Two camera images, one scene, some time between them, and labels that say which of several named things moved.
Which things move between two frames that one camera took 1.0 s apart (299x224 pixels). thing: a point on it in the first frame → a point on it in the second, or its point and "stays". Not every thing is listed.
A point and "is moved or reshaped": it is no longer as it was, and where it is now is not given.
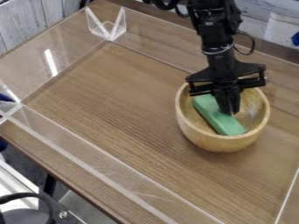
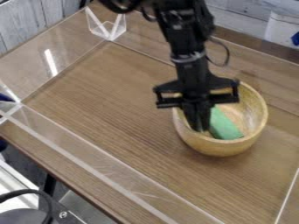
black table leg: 49,185 stays
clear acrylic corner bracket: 108,30 stays
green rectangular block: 220,121 is moved or reshaped
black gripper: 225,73 → 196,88
